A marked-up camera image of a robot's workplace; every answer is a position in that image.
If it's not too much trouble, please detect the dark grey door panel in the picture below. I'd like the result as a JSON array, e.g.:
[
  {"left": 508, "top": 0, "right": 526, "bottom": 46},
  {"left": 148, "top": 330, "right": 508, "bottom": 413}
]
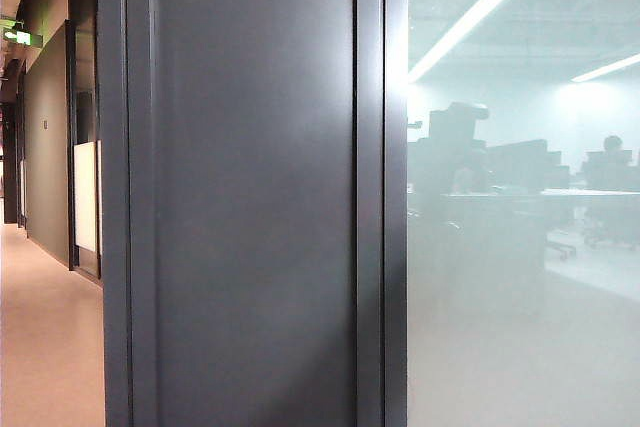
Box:
[{"left": 97, "top": 0, "right": 358, "bottom": 427}]

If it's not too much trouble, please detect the frosted glass partition pane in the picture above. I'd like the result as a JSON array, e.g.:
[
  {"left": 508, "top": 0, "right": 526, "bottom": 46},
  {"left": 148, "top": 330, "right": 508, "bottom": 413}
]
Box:
[{"left": 407, "top": 0, "right": 640, "bottom": 427}]

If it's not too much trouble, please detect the frosted white door pane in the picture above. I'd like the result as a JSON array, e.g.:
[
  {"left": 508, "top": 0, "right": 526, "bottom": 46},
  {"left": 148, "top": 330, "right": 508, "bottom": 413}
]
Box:
[{"left": 73, "top": 140, "right": 103, "bottom": 256}]

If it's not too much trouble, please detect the dark framed glass door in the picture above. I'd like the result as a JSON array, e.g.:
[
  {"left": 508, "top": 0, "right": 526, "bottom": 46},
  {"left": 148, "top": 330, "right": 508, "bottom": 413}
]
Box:
[{"left": 65, "top": 0, "right": 104, "bottom": 282}]

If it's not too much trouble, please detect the green illuminated exit sign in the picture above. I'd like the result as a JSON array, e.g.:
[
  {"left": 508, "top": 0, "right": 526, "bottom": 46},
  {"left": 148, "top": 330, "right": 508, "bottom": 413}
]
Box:
[{"left": 2, "top": 19, "right": 45, "bottom": 48}]

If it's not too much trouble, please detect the dark metal partition frame post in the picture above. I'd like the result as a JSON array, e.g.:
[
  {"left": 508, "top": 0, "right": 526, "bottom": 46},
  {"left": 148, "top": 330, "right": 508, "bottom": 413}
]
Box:
[{"left": 355, "top": 0, "right": 410, "bottom": 427}]

